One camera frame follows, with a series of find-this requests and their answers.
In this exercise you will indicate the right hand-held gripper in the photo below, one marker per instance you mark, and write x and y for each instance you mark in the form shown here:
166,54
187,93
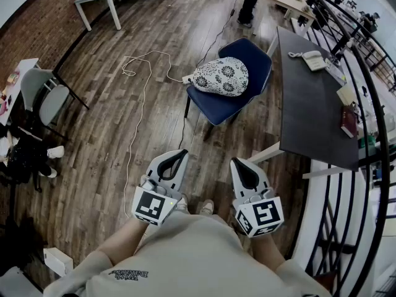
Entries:
263,216

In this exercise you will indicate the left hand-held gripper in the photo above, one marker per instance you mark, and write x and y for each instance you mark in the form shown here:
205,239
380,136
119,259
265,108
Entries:
154,206

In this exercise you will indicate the navy blue chair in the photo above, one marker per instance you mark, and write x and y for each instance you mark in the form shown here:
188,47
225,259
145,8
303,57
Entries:
222,107

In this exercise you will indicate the patterned black white pillow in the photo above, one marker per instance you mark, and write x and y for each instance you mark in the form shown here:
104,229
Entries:
221,76

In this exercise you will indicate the person's left forearm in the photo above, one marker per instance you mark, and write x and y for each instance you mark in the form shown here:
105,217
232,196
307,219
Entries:
123,240

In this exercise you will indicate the person's right forearm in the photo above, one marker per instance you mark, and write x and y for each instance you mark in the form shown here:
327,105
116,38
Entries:
267,252

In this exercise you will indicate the grey chair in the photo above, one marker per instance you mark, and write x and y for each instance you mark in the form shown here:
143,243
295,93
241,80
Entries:
52,99

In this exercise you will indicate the person's left shoe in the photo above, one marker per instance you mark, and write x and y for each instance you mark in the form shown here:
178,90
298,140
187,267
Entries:
183,203

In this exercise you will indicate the person's shoe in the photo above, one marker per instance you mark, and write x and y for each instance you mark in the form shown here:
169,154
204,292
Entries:
206,207
183,203

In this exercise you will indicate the person's right shoe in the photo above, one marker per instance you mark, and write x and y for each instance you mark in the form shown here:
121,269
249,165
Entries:
206,207

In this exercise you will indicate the person's beige shirt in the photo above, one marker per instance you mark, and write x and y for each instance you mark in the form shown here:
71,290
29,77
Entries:
191,258

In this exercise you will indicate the dark grey desk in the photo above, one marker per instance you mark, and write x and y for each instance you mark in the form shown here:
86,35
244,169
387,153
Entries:
306,110

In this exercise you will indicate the white power strip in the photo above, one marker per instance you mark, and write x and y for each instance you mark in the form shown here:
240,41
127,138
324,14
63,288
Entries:
187,79

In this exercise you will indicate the dark red book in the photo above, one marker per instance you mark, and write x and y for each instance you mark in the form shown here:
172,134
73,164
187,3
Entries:
349,121

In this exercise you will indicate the beige box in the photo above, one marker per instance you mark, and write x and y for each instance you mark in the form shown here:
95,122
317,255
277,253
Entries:
346,94

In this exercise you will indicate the white desk telephone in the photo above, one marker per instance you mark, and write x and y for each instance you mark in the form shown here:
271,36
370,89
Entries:
312,59

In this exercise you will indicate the white box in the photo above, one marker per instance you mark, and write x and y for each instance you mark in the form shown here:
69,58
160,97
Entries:
57,261

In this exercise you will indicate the black metal railing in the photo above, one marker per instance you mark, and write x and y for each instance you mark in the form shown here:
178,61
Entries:
379,110

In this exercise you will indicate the white table with clutter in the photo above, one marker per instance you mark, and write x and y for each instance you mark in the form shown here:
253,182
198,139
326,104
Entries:
12,97

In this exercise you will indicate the beige wooden table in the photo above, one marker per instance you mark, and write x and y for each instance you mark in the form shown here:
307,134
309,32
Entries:
287,0

